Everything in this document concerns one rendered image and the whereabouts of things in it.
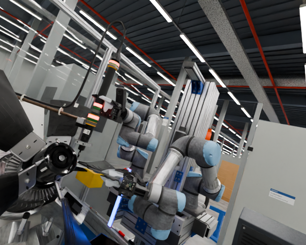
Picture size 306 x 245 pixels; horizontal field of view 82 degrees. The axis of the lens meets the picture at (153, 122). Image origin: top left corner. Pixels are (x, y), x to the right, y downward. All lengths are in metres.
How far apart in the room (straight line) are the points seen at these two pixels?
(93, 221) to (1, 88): 0.83
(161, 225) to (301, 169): 1.73
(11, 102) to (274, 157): 2.18
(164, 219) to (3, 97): 0.70
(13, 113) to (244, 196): 2.11
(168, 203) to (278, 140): 1.72
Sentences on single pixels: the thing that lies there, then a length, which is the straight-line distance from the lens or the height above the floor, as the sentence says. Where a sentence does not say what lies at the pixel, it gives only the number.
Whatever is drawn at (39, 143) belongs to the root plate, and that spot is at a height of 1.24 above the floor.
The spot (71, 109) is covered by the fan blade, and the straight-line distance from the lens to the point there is 0.92.
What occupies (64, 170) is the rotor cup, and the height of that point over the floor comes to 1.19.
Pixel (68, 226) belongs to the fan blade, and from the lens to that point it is 0.68.
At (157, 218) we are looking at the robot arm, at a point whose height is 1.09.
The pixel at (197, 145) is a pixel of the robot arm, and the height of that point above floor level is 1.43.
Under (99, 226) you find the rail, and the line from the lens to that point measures 1.18.
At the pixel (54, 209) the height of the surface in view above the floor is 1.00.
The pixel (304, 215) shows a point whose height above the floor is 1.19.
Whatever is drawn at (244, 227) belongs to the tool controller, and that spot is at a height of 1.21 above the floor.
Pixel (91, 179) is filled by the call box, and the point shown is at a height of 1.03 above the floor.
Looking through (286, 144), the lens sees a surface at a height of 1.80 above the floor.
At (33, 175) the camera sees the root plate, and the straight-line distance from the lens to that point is 0.70.
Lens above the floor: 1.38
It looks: 6 degrees up
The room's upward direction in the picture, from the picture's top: 19 degrees clockwise
